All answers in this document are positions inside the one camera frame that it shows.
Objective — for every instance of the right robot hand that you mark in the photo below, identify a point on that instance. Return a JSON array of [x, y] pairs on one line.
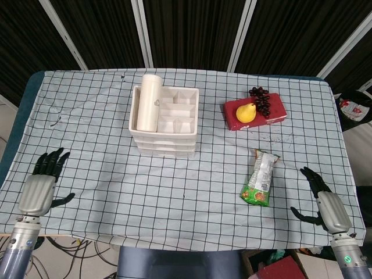
[[334, 210]]

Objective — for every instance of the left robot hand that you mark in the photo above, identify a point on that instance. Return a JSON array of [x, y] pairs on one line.
[[36, 194]]

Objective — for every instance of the clear plastic container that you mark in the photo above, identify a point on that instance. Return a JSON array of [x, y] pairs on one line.
[[164, 140], [164, 154], [164, 147]]

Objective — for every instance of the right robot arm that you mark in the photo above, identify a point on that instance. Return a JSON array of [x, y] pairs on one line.
[[350, 258]]

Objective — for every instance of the white plastic compartment organizer tray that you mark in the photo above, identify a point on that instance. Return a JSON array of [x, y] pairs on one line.
[[178, 112]]

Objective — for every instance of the green snack bag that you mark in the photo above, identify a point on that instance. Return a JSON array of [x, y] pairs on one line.
[[260, 180]]

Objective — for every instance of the black bag red print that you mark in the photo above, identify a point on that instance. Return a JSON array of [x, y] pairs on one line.
[[353, 112]]

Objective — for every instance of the red brick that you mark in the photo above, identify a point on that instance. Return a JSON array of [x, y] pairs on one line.
[[276, 104]]

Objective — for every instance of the dark grape bunch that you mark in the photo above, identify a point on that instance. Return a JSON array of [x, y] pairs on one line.
[[262, 101]]

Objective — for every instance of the yellow pear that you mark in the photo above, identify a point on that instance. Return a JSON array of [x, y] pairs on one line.
[[245, 113]]

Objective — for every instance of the checkered tablecloth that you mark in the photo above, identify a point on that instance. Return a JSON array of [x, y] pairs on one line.
[[174, 197]]

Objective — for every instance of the white cylindrical bottle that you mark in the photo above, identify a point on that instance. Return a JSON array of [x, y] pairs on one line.
[[148, 101]]

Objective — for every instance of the dark blue robot torso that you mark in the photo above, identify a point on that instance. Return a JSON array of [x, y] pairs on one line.
[[180, 264]]

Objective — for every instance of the black partition white frame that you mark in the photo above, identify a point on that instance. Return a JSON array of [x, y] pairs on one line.
[[191, 32]]

